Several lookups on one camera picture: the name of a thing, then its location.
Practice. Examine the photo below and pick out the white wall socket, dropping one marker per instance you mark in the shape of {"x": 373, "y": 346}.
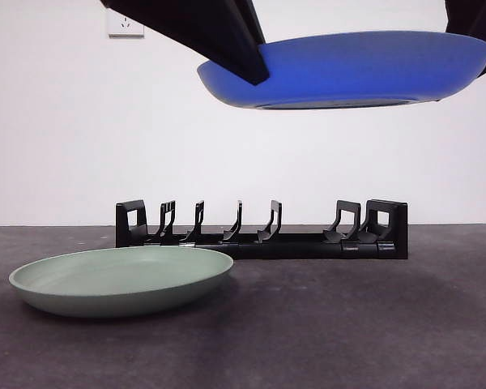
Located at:
{"x": 123, "y": 31}

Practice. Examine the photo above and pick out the pale green round plate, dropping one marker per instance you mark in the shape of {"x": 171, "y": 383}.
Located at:
{"x": 121, "y": 279}

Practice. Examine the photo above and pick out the black plastic plate rack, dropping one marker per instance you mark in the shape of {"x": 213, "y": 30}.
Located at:
{"x": 308, "y": 247}

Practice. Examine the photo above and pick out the blue round plate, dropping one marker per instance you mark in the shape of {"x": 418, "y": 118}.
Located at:
{"x": 348, "y": 69}

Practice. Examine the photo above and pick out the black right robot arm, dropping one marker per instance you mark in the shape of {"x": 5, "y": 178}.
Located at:
{"x": 478, "y": 20}

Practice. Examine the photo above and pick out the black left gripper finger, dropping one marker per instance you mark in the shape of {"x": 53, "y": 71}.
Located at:
{"x": 202, "y": 28}

